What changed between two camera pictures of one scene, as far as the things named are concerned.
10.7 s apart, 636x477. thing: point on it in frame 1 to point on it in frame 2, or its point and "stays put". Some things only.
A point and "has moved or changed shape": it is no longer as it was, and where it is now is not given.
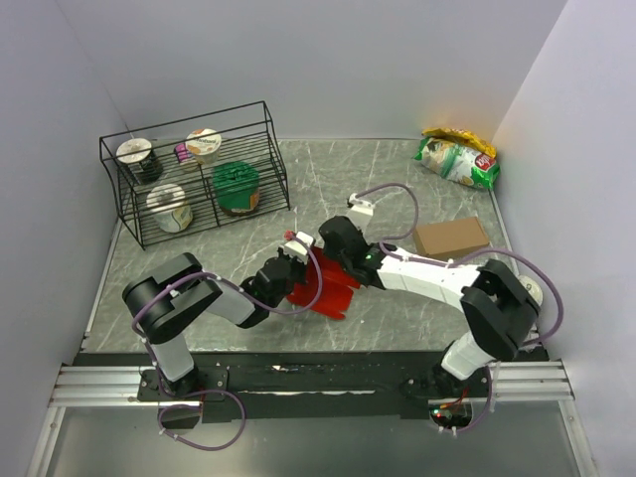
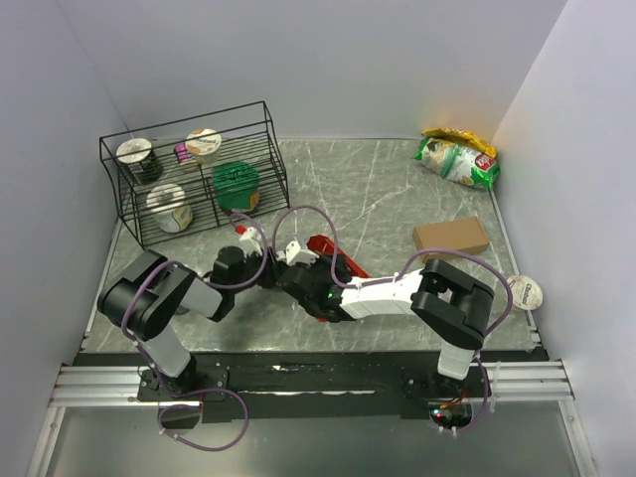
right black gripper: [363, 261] to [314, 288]
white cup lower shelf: [172, 212] stays put
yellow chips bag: [462, 136] stays put
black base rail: [305, 387] stays put
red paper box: [338, 287] has moved or changed shape
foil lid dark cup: [139, 151] stays put
